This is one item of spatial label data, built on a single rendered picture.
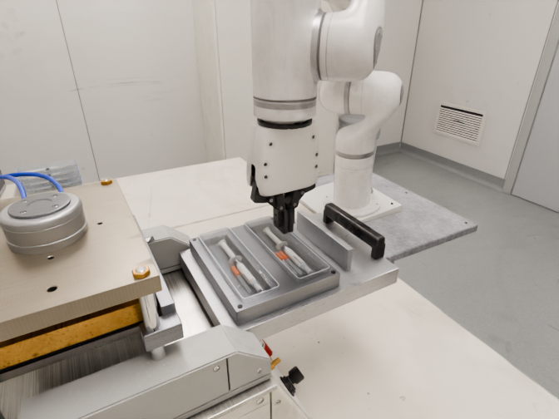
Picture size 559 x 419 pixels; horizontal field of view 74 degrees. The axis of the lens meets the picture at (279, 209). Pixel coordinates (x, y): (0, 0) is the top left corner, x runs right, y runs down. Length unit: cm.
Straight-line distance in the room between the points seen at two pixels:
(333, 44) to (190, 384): 40
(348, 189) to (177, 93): 204
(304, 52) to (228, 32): 219
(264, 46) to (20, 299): 36
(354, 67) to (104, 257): 34
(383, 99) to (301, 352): 68
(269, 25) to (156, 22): 249
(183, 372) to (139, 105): 263
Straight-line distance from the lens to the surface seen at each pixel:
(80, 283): 40
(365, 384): 75
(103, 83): 291
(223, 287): 53
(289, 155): 51
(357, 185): 118
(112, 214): 51
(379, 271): 62
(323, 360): 77
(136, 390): 43
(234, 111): 271
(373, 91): 108
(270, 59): 47
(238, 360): 45
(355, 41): 45
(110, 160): 303
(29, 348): 45
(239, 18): 267
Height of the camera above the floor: 133
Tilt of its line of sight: 27 degrees down
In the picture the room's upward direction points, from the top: straight up
